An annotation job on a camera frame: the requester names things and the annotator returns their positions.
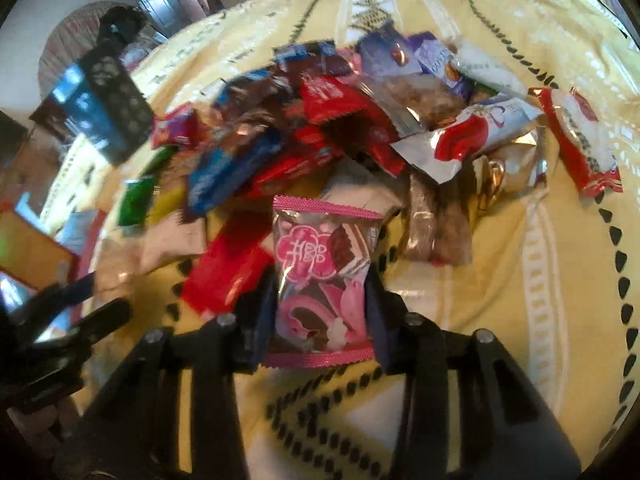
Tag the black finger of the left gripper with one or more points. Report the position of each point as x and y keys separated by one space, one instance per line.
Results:
x=92 y=328
x=47 y=304

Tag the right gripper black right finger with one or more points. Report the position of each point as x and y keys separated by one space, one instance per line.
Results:
x=469 y=410

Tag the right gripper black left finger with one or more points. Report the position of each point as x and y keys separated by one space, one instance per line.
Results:
x=169 y=410

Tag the long red snack packet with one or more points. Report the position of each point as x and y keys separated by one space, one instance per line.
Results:
x=233 y=264

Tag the pink chocolate snack packet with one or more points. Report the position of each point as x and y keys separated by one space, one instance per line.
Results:
x=323 y=254

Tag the red white rice cracker bag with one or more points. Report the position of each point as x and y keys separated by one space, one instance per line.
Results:
x=582 y=139

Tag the orange red cardboard box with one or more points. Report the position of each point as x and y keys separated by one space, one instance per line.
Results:
x=31 y=257

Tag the green snack packet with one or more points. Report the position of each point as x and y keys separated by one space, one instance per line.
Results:
x=139 y=191

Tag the yellow patterned bed sheet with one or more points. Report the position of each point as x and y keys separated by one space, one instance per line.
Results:
x=555 y=277

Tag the blue snack packet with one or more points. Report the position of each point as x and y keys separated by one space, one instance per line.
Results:
x=227 y=166

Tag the black blue carton box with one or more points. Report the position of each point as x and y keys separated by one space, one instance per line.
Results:
x=102 y=102

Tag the gold foil snack packet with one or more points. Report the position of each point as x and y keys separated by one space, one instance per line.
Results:
x=514 y=169

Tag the red white foil snack packet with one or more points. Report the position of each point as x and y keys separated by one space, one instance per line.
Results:
x=478 y=129

